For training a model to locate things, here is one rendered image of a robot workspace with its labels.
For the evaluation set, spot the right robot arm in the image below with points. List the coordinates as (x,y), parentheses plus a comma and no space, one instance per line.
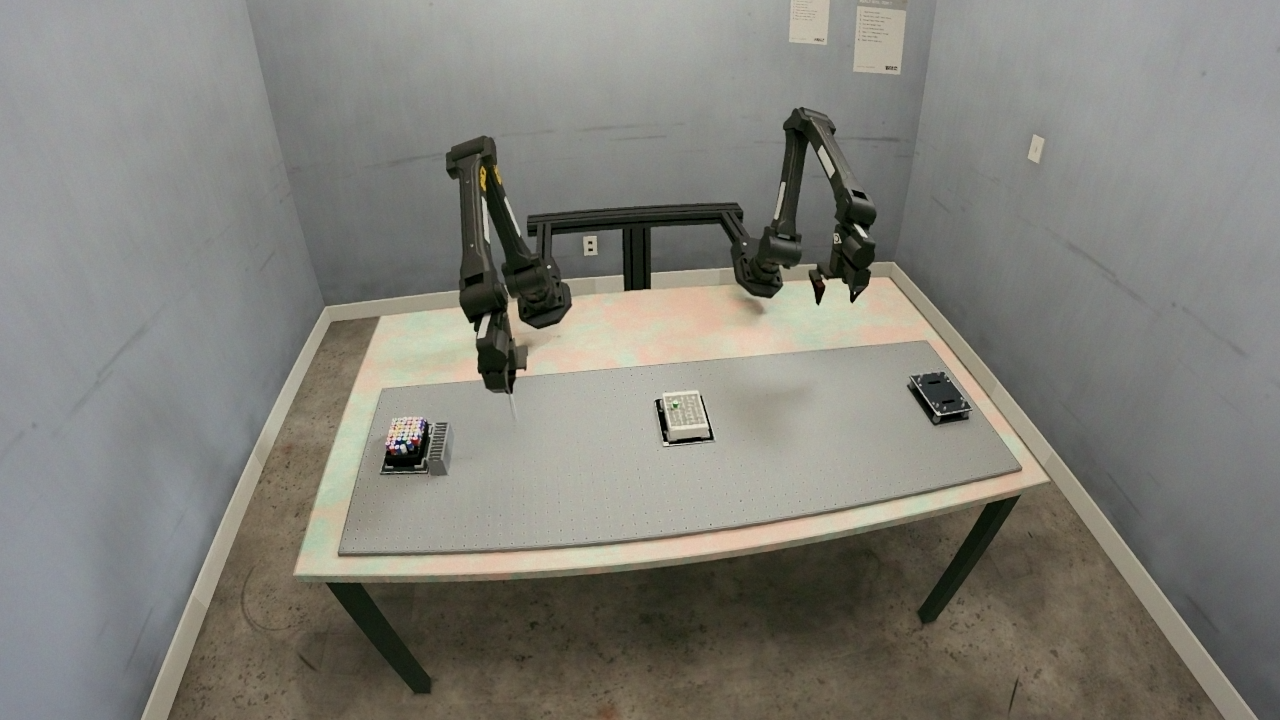
(479,178)

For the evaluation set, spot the white tube carrier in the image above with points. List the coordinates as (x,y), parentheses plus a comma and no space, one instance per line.
(678,417)

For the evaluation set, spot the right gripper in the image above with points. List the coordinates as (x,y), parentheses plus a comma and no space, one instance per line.
(521,365)

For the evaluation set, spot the black vial rack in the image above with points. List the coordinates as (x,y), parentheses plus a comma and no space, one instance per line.
(412,458)

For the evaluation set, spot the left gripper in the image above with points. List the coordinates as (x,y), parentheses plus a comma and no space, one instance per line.
(823,268)

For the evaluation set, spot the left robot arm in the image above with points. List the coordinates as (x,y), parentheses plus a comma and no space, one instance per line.
(858,245)

